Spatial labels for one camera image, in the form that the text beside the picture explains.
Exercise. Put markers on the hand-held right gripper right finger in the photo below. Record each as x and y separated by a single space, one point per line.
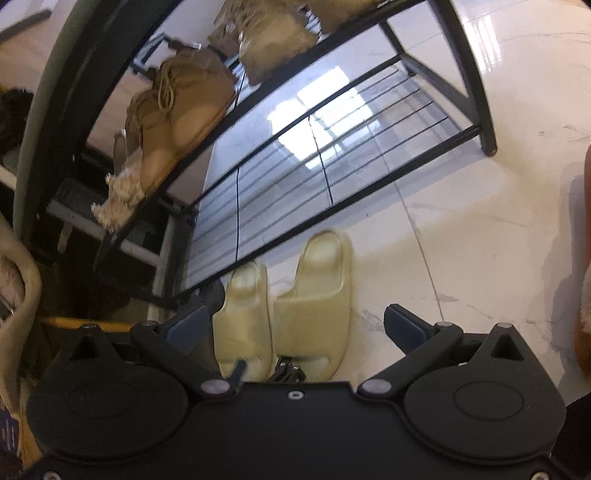
406 328

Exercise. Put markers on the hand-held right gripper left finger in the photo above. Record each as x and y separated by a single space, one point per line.
187 326

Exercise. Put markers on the cream slide sandal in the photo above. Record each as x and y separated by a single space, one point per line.
244 318
318 295

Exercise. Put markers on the tan fur-lined boot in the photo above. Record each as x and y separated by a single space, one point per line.
272 41
341 9
184 106

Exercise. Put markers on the black metal shoe rack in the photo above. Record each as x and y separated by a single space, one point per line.
468 97

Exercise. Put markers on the yellow wooden stick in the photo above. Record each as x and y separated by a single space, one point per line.
64 323

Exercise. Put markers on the brown slipper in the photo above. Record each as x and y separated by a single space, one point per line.
582 339

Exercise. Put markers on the blue printed bag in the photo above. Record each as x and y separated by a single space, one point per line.
8 434

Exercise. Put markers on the black furry item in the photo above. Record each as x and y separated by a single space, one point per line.
11 117

